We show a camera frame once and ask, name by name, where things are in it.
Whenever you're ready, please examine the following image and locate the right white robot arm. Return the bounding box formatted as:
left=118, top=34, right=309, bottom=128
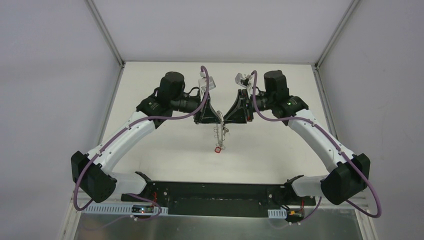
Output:
left=224, top=70, right=371, bottom=205

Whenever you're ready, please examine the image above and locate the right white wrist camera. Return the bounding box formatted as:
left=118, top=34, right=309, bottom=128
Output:
left=234, top=73, right=253, bottom=92

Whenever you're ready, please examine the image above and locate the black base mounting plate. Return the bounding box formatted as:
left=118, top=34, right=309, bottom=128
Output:
left=139, top=181, right=316, bottom=218

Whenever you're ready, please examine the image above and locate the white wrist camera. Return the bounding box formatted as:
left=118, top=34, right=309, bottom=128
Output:
left=234, top=73, right=253, bottom=92
left=198, top=76, right=216, bottom=95

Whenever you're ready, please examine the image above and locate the left white cable duct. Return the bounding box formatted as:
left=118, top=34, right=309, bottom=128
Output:
left=82, top=202, right=169, bottom=216

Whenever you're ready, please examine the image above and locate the right white cable duct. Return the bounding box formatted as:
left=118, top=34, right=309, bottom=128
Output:
left=267, top=208, right=287, bottom=219

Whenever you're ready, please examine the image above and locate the aluminium frame rail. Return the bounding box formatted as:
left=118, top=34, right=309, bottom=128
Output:
left=77, top=188, right=122, bottom=203

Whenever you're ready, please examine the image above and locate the metal key ring disc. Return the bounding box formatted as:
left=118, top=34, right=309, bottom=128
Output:
left=213, top=123, right=226, bottom=150

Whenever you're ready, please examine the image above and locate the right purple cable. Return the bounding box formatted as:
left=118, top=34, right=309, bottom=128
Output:
left=251, top=70, right=383, bottom=229

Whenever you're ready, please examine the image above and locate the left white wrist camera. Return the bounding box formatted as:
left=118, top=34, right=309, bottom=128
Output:
left=198, top=76, right=216, bottom=95

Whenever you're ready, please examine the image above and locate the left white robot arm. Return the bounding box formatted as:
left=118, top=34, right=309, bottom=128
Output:
left=70, top=69, right=216, bottom=203

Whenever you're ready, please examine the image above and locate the white cable duct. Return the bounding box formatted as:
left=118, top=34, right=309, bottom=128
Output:
left=82, top=202, right=169, bottom=216
left=267, top=208, right=287, bottom=219

